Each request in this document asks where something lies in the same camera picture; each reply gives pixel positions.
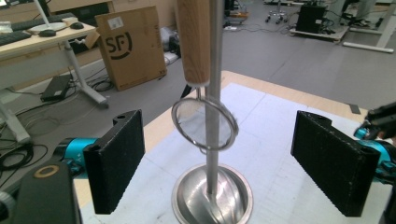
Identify white flat board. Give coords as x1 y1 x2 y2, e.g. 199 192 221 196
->
163 50 181 65

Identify steel stand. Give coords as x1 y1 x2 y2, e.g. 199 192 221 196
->
170 0 254 224

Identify flat black box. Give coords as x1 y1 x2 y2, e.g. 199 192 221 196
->
39 74 74 103

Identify black keyboard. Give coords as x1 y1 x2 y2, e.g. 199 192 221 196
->
0 31 33 48
10 12 77 33

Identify office chair base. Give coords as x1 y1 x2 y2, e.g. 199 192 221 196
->
265 8 290 25

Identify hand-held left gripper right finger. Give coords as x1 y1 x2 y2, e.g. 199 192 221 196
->
290 109 396 218

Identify black floor cables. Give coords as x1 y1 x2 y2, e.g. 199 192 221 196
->
0 138 50 189

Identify desk with white legs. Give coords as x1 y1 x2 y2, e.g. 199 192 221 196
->
0 21 110 145

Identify wooden pallet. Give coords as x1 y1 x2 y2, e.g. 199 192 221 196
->
289 25 350 44

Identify black computer on pallet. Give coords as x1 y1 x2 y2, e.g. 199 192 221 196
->
295 4 329 35

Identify brown cardboard box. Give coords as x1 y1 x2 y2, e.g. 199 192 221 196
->
94 5 168 91

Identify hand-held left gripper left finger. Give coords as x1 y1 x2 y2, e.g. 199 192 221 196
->
55 109 146 216

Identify white table leg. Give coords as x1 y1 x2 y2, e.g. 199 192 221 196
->
342 0 396 54

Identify mesh strainer with wooden handle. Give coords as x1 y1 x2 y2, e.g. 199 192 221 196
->
170 0 240 154

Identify white grid mat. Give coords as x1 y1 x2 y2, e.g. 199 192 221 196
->
78 82 394 224

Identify black cable coil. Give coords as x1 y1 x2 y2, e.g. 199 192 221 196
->
89 77 115 93

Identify white round stand base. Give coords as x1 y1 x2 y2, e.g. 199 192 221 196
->
29 0 68 34

